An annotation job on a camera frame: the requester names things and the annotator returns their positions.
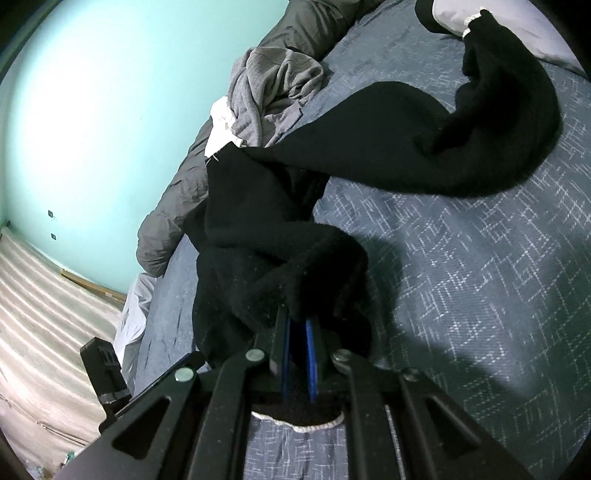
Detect white bed sheet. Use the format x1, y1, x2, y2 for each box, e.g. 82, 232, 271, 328
113, 272, 158, 370

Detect grey hoodie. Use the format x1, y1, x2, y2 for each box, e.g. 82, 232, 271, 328
229, 46, 329, 148

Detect white pillow with black edge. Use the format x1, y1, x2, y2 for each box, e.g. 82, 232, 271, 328
416, 0, 587, 75

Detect black sweater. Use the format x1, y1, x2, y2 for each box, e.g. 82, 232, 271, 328
184, 9, 563, 432

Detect wooden baseboard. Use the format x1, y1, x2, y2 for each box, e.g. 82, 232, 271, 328
60, 270, 127, 303

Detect white garment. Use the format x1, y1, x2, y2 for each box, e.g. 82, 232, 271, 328
205, 96, 245, 158

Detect dark grey duvet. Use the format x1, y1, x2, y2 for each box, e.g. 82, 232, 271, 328
136, 0, 384, 278

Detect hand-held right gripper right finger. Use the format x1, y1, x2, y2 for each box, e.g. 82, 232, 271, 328
302, 318, 536, 480

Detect blue patterned bedspread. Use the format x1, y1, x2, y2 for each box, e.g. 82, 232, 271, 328
131, 0, 591, 480

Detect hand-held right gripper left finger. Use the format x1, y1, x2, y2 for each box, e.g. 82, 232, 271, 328
55, 307, 296, 480

